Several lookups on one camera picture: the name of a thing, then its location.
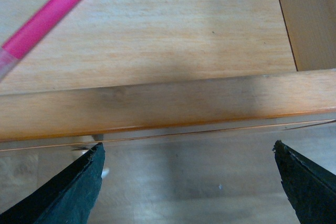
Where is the pink marker clear cap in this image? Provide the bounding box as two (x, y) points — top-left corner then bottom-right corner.
(1, 0), (81, 79)

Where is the wooden drawer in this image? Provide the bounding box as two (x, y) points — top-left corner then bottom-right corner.
(1, 0), (335, 155)

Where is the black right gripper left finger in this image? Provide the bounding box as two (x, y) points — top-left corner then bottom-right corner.
(1, 143), (105, 223)

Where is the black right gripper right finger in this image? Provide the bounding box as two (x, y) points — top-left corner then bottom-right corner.
(273, 140), (335, 223)

